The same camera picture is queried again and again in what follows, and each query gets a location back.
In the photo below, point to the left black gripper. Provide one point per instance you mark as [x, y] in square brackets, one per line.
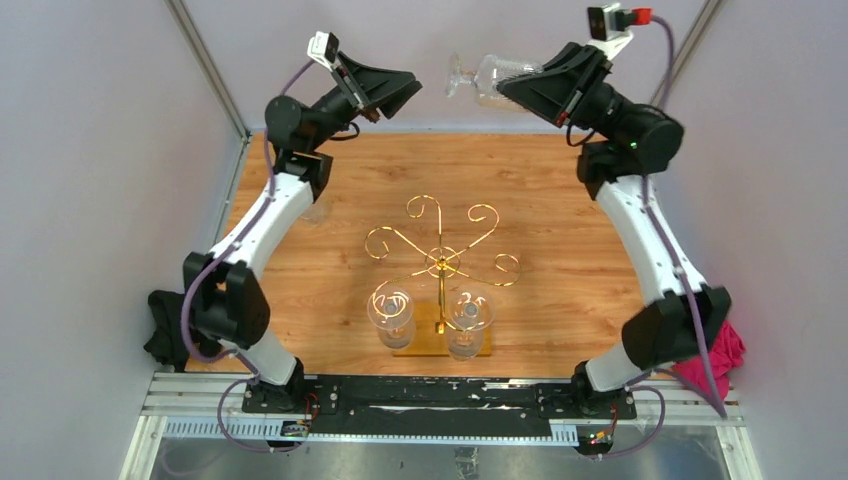
[366, 86]

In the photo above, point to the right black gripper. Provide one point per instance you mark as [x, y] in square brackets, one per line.
[562, 91]

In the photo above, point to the wine glass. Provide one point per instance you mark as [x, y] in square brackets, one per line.
[316, 214]
[470, 311]
[483, 79]
[390, 309]

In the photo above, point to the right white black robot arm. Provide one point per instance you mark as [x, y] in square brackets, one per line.
[682, 314]

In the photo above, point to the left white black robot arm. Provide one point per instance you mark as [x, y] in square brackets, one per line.
[224, 311]

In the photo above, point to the wooden rack base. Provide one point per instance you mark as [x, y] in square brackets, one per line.
[425, 335]

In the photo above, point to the pink cloth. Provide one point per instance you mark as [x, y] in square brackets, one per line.
[726, 354]

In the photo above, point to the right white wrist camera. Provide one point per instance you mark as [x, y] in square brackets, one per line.
[608, 30]

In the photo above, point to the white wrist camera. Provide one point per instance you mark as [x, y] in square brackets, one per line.
[608, 30]
[323, 49]

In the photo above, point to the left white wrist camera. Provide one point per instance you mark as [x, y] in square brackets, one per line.
[323, 49]

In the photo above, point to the gold wire glass rack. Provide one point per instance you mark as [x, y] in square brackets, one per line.
[443, 262]

